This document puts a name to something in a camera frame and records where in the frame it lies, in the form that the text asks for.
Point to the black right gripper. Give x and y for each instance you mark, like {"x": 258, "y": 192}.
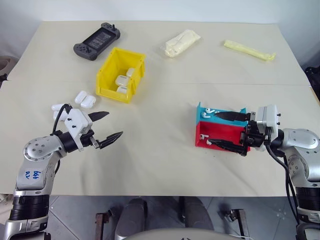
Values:
{"x": 253, "y": 135}

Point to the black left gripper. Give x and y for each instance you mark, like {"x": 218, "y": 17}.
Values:
{"x": 88, "y": 140}

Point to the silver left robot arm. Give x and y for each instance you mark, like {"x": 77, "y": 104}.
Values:
{"x": 37, "y": 150}

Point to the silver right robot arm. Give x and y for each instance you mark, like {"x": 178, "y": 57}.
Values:
{"x": 300, "y": 140}

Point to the yellow plastic bin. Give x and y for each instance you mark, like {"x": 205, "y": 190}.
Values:
{"x": 107, "y": 75}

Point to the red plastic tray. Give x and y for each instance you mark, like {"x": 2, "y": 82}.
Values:
{"x": 220, "y": 131}

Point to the blue plastic tray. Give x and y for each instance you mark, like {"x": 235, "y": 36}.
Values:
{"x": 225, "y": 121}

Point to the pale yellow rolled bag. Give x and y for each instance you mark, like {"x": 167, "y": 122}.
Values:
{"x": 247, "y": 50}

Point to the grey handheld game console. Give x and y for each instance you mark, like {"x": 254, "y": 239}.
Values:
{"x": 97, "y": 41}

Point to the black background equipment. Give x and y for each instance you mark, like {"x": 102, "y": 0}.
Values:
{"x": 313, "y": 80}

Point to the clear bag of cream material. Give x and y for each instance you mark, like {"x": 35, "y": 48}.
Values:
{"x": 180, "y": 42}

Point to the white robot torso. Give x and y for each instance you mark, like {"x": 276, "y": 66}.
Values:
{"x": 187, "y": 235}

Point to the beige round object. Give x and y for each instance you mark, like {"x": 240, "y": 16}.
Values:
{"x": 5, "y": 63}

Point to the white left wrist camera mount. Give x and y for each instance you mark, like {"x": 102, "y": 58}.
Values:
{"x": 78, "y": 122}

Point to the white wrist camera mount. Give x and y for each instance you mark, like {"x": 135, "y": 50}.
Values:
{"x": 270, "y": 117}
{"x": 78, "y": 122}

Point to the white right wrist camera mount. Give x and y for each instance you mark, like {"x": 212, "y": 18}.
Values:
{"x": 270, "y": 117}

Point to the rusty metal table bracket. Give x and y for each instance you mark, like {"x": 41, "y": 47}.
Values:
{"x": 102, "y": 225}
{"x": 241, "y": 222}

